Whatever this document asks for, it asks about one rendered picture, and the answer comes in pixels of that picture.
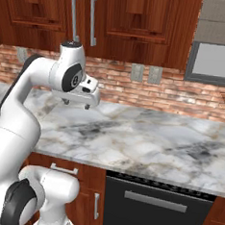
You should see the grey wall cupboard handle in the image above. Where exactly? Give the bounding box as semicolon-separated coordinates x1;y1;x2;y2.
85;0;101;47
65;0;85;44

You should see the wooden base cupboard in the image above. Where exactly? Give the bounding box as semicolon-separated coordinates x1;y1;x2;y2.
194;194;225;225

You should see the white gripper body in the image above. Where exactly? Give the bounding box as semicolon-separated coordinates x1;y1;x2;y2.
50;85;102;109

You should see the black dishwasher door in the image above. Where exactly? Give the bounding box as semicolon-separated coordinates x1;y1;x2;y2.
101;169;219;225

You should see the wooden wall cupboard door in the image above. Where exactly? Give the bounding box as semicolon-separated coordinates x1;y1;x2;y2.
77;0;205;73
0;0;85;56

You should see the grey drawer handle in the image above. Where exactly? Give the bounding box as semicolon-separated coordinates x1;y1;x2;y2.
48;162;80;176

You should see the grey dishwasher door handle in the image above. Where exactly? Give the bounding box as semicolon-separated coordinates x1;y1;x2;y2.
122;188;189;214

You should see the grey wall socket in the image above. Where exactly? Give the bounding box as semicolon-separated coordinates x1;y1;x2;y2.
14;46;29;64
147;65;163;86
130;63;145;84

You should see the grey framed window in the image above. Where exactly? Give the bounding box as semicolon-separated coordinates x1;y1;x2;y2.
183;40;225;88

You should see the grey base cupboard handle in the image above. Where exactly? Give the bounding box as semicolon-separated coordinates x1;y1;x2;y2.
91;192;103;221

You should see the wooden base cupboard door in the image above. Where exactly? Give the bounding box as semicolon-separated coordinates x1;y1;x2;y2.
63;177;108;225

